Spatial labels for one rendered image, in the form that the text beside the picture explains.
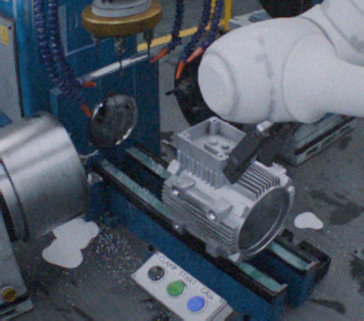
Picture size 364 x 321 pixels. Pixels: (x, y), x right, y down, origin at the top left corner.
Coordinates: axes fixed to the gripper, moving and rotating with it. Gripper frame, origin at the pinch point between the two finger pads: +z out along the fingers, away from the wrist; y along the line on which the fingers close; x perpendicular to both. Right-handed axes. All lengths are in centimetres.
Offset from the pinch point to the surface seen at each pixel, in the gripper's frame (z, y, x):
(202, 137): 16.9, -6.7, -13.1
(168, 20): 252, -219, -195
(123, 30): 8.7, -1.1, -38.3
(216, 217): 13.7, 3.6, 3.0
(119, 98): 35, -8, -37
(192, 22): 244, -231, -180
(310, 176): 45, -49, 2
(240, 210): 10.2, 0.9, 4.8
